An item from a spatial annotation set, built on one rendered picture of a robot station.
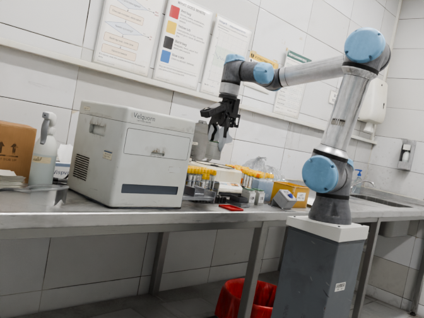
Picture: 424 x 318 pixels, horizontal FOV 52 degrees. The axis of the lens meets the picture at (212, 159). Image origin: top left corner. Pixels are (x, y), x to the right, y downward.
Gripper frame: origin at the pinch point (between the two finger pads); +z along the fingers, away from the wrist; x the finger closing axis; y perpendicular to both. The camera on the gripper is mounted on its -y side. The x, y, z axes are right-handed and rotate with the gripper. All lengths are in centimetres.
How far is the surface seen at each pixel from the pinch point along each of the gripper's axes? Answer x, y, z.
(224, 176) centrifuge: 21.4, 29.2, 13.5
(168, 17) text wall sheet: 53, 4, -55
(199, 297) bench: 42, 47, 82
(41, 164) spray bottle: 8, -60, 14
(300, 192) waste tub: -3, 55, 14
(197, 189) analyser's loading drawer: -4.5, -8.1, 16.1
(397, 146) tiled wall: 51, 256, -25
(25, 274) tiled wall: 52, -43, 66
